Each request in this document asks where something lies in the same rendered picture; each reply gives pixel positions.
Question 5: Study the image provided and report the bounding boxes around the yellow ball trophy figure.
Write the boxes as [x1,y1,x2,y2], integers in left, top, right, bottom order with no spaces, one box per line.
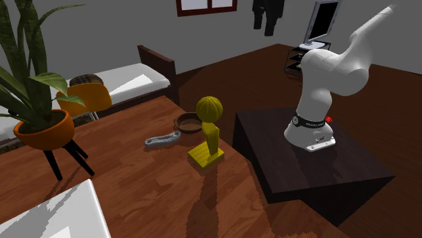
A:
[187,95,226,170]

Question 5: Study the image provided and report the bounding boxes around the brown bowl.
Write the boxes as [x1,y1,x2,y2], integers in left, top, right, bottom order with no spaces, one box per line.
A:
[173,112,204,135]

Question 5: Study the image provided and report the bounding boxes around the dark robot stand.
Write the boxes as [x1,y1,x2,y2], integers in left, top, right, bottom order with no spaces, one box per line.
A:
[232,107,397,228]

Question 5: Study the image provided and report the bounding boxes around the black shelf stand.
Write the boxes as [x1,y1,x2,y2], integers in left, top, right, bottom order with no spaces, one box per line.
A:
[284,41,332,80]

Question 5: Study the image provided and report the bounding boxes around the red framed window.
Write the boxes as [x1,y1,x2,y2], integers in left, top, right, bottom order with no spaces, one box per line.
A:
[175,0,238,18]

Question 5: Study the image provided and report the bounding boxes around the black hanging clothes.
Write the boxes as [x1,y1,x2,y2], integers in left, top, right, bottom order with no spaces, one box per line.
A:
[252,0,285,37]

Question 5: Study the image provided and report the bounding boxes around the orange chair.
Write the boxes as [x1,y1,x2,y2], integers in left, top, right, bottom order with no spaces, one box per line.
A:
[55,82,113,118]

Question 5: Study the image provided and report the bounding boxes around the round brown striped cushion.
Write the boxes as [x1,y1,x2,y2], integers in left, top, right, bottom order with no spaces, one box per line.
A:
[69,74,105,87]

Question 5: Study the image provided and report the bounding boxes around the grey computer monitor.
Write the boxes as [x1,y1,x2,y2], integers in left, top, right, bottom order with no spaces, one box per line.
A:
[299,0,343,50]

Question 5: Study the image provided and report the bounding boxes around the potted plant in orange pot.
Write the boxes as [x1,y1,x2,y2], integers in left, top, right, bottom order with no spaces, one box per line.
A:
[0,0,96,182]

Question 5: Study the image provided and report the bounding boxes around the white flat box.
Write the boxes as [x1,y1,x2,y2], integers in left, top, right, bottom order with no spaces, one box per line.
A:
[0,178,112,238]

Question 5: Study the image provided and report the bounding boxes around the bed with dark wooden frame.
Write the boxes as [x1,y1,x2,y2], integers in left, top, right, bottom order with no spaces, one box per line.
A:
[0,45,181,150]

